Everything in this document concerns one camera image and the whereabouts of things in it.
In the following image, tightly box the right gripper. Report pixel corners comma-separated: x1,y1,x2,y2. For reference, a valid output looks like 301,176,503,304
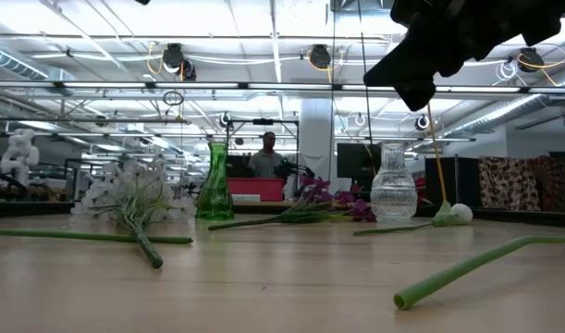
362,0,523,113

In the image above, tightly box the purple artificial flower bunch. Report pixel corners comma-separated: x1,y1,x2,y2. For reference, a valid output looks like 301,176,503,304
281,189,378,224
206,175,352,231

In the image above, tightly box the white artificial tulip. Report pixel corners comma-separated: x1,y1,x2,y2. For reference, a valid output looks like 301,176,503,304
392,234,565,312
353,201,474,237

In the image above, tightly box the white small-blossom flower bunch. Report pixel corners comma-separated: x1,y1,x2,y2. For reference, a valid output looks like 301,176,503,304
70,159,198,270

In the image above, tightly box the dark purple artificial tulip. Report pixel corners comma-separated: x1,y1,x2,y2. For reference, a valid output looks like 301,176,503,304
0,228,194,245

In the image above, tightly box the clear glass vase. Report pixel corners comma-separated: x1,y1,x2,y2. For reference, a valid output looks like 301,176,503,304
369,142,419,223

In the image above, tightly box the green glass vase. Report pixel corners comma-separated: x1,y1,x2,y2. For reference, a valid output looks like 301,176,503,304
195,142,236,222

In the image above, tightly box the black monitor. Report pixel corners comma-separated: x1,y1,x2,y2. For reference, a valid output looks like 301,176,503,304
336,142,383,179

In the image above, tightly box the black computer tower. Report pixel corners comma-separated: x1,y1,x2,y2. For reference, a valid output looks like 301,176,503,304
424,155,480,210

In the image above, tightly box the red patterned cloth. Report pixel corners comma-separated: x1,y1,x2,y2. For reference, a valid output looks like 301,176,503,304
477,155,565,214

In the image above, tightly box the person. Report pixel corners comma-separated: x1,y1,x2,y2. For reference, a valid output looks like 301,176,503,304
248,130,287,179

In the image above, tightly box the red storage bin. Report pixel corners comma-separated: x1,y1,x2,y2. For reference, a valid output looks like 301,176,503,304
227,177,286,204

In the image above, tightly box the long ceiling light bar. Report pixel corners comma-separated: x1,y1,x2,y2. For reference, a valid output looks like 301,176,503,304
0,80,565,94

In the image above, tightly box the black ceiling cable reel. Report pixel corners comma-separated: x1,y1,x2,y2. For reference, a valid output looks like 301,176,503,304
161,42,187,74
517,46,546,74
308,43,332,70

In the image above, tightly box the silver ventilation duct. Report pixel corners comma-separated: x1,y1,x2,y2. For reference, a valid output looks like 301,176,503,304
0,43,50,80
441,78,565,136

